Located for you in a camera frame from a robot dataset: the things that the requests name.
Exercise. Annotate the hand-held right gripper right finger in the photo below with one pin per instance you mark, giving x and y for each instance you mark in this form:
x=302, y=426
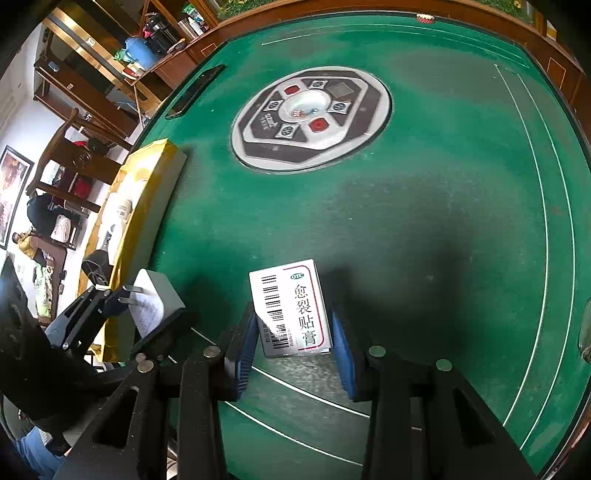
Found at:
x=344, y=355

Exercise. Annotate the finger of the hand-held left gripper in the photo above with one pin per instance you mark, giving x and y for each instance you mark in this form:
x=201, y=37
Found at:
x=78, y=314
x=171, y=332

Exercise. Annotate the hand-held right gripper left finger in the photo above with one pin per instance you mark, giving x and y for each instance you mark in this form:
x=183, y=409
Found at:
x=244, y=355

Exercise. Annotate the white charger plug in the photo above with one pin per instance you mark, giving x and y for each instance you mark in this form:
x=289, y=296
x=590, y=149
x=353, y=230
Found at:
x=157, y=295

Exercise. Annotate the small white barcode box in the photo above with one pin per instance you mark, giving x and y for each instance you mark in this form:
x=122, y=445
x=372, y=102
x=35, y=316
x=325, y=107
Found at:
x=295, y=304

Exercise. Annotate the white plastic bottle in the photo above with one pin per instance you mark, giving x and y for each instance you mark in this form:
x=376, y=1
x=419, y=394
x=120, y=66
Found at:
x=121, y=207

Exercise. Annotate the yellow box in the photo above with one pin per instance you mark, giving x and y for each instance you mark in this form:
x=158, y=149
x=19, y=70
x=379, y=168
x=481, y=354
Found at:
x=152, y=194

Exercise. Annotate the person's left forearm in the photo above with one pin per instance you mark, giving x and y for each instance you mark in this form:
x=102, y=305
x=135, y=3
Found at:
x=37, y=454

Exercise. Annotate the black jacket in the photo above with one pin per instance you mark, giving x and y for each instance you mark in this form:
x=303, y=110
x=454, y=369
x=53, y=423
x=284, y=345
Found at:
x=44, y=210

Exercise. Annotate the wooden chair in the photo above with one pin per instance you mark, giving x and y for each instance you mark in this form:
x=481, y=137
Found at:
x=83, y=159

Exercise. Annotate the mahjong table control panel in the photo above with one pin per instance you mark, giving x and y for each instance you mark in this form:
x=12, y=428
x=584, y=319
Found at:
x=344, y=134

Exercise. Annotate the black smartphone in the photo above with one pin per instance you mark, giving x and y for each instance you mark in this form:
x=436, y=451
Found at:
x=196, y=90

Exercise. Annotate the blue water jug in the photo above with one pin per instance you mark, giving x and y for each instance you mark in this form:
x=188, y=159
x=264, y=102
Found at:
x=141, y=53

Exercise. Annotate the red chips stack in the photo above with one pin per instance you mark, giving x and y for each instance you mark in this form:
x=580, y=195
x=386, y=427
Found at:
x=425, y=19

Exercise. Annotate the framed wall picture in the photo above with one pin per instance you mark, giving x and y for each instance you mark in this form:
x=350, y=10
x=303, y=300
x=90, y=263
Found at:
x=14, y=194

